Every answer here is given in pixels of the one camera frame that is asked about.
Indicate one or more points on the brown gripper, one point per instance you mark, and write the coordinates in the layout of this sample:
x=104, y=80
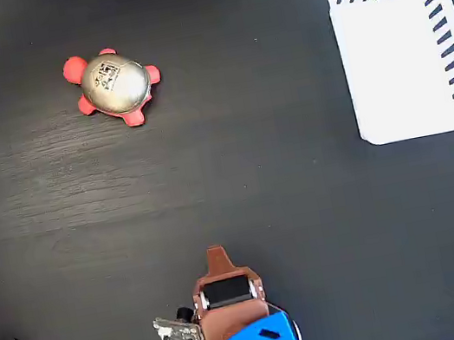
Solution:
x=235, y=319

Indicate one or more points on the red silver turtle toy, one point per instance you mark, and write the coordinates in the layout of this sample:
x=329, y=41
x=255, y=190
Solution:
x=115, y=87

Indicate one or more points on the white slotted tray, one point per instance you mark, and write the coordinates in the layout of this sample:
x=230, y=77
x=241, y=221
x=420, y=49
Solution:
x=394, y=70

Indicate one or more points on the bare camera circuit board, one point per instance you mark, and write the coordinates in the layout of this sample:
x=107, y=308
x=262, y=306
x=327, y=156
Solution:
x=179, y=334

